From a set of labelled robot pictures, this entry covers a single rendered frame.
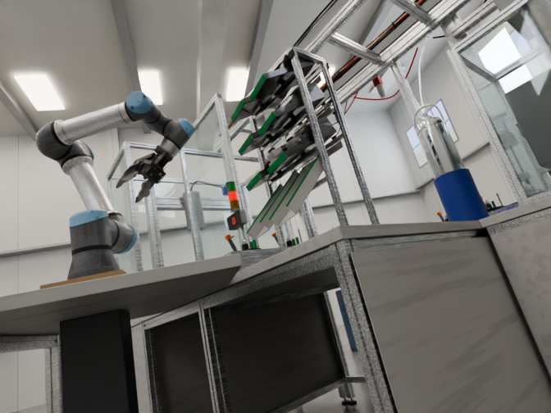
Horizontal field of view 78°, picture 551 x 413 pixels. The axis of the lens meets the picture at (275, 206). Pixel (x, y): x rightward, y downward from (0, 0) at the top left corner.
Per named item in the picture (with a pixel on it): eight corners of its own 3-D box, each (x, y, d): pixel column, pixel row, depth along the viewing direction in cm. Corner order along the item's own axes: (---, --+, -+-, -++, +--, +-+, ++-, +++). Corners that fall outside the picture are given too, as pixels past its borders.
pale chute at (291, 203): (298, 214, 105) (286, 205, 104) (278, 227, 116) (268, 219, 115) (330, 158, 120) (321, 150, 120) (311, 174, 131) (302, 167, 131)
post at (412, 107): (468, 237, 176) (383, 30, 217) (459, 239, 179) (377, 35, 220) (471, 237, 179) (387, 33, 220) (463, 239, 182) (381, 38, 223)
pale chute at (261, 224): (270, 229, 116) (260, 221, 115) (255, 240, 127) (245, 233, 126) (303, 176, 131) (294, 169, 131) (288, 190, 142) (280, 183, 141)
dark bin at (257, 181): (261, 177, 123) (250, 161, 123) (248, 192, 134) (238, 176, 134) (311, 151, 139) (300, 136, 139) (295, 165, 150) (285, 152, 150)
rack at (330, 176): (351, 244, 105) (290, 42, 128) (281, 271, 131) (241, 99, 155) (389, 241, 118) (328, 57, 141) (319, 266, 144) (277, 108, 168)
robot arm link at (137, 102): (16, 122, 121) (143, 81, 117) (42, 135, 132) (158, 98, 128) (18, 151, 118) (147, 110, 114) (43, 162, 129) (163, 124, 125)
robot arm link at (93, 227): (61, 252, 105) (58, 211, 109) (90, 256, 118) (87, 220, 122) (97, 242, 104) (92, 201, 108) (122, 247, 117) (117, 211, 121)
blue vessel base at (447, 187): (484, 224, 139) (459, 166, 147) (448, 237, 150) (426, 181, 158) (498, 224, 148) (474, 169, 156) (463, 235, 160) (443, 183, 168)
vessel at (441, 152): (458, 167, 148) (428, 95, 159) (429, 181, 158) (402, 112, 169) (471, 170, 156) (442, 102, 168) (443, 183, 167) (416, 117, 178)
